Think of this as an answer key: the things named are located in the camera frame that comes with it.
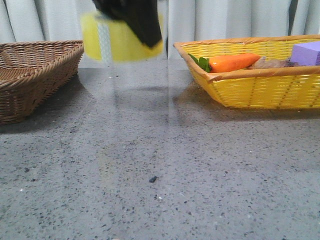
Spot orange toy carrot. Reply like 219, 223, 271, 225
188, 53, 261, 73

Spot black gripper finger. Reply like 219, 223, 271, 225
93, 0, 162, 48

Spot white curtain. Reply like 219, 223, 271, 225
0, 0, 320, 59

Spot brown wicker basket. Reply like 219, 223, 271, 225
0, 40, 84, 125

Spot brown crumpled object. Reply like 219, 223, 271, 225
248, 56, 301, 70

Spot purple foam block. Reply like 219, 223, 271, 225
290, 41, 320, 66

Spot yellow woven basket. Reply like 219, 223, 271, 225
174, 34, 320, 110

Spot yellow tape roll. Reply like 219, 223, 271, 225
80, 11, 163, 64

